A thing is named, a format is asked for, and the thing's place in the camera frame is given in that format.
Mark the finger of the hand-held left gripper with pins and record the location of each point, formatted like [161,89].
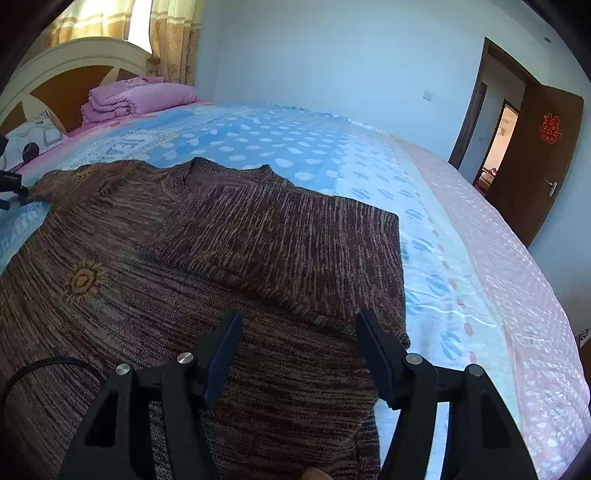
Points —
[11,180]

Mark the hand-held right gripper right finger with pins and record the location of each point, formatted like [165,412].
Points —
[378,360]

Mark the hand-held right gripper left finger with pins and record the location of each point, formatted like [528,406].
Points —
[224,357]

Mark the brown knit sweater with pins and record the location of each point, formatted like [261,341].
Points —
[231,240]

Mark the person's right hand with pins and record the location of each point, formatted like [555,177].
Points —
[318,475]

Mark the printed white pillow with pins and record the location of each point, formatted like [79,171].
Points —
[32,138]

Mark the cream wooden headboard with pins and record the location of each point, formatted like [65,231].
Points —
[60,60]

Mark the pink folded blanket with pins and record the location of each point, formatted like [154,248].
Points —
[138,99]

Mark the yellow patterned curtain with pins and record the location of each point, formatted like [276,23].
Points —
[178,41]
[92,23]

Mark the blue polka dot bed sheet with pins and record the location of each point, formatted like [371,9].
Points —
[300,152]

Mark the brown wooden door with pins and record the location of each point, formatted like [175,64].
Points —
[521,175]

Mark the red paper door decoration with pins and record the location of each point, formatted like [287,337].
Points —
[550,129]

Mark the white wall switch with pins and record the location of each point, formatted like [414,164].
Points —
[428,96]

